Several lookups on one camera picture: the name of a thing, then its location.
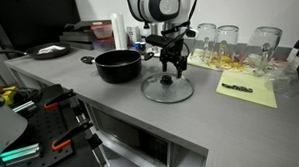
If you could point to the clear container with red lid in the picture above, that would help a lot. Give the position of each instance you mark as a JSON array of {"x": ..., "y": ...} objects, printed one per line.
[{"x": 101, "y": 30}]

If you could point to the built-in steel microwave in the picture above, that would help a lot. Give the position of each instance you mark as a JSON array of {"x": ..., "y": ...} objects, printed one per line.
[{"x": 131, "y": 136}]

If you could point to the upturned glass mug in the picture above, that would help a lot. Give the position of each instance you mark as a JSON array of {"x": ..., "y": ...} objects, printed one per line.
[
  {"x": 264, "y": 47},
  {"x": 227, "y": 44},
  {"x": 204, "y": 42}
]

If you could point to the black pegboard panel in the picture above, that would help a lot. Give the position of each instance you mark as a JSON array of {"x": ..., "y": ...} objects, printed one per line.
[{"x": 46, "y": 126}]

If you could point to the black cooking pot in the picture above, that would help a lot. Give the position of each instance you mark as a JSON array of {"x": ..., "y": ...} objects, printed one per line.
[{"x": 118, "y": 69}]

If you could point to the teal aluminium bar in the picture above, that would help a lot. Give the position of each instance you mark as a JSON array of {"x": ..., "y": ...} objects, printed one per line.
[{"x": 20, "y": 154}]

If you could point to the black clamp with orange trigger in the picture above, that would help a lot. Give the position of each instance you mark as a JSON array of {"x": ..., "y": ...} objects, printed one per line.
[
  {"x": 67, "y": 137},
  {"x": 57, "y": 102}
]

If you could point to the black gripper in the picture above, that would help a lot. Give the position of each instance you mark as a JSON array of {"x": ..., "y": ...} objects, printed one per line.
[{"x": 174, "y": 51}]

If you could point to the spray bottle with black trigger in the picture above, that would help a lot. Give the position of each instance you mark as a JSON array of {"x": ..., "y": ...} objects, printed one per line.
[{"x": 145, "y": 30}]

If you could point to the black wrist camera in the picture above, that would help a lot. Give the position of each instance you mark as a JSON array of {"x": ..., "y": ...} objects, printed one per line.
[{"x": 159, "y": 40}]

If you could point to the glass lid with black knob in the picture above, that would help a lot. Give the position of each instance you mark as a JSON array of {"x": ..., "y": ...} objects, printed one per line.
[{"x": 156, "y": 90}]

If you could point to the yellow tool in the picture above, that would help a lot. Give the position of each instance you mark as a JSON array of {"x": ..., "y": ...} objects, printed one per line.
[{"x": 9, "y": 95}]

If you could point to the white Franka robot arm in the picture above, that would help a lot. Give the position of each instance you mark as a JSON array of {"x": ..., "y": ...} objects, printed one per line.
[{"x": 155, "y": 7}]

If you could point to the white sea salt box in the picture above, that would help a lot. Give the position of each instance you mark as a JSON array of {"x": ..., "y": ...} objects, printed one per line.
[{"x": 133, "y": 33}]

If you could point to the yellow notepad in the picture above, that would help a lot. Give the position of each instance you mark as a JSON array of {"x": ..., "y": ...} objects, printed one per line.
[{"x": 245, "y": 97}]

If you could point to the black frying pan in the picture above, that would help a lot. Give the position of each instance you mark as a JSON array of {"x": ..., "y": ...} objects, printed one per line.
[{"x": 48, "y": 53}]

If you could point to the black pen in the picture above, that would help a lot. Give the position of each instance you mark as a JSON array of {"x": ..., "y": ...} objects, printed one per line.
[{"x": 237, "y": 87}]

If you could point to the white paper towel roll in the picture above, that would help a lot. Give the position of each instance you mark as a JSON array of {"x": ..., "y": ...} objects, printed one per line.
[{"x": 119, "y": 30}]

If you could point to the blue spice jar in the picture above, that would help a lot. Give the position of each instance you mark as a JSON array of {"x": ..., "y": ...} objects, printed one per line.
[{"x": 137, "y": 45}]

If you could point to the clear plastic bag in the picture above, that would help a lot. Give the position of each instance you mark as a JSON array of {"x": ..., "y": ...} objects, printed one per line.
[{"x": 284, "y": 80}]

